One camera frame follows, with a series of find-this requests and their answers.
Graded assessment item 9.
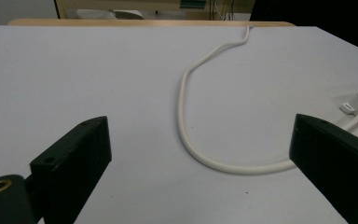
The white power cable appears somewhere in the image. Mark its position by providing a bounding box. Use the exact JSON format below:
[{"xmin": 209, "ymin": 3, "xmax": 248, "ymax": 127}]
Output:
[{"xmin": 176, "ymin": 25, "xmax": 358, "ymax": 175}]

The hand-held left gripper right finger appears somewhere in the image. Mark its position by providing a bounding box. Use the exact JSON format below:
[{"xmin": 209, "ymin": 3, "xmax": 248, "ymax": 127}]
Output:
[{"xmin": 288, "ymin": 113, "xmax": 358, "ymax": 224}]

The beige chair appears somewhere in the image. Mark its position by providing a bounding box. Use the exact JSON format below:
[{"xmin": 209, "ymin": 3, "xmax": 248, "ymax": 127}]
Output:
[{"xmin": 76, "ymin": 8, "xmax": 145, "ymax": 21}]

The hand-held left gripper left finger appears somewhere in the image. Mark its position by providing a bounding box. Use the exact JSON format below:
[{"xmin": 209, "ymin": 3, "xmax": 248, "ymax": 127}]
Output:
[{"xmin": 29, "ymin": 115, "xmax": 113, "ymax": 224}]

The small white plug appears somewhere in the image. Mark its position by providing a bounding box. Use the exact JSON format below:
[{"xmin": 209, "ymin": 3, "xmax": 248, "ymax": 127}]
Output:
[{"xmin": 339, "ymin": 102, "xmax": 355, "ymax": 115}]

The green box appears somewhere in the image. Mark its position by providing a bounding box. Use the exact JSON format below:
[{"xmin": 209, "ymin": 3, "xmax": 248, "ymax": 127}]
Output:
[{"xmin": 180, "ymin": 0, "xmax": 207, "ymax": 9}]

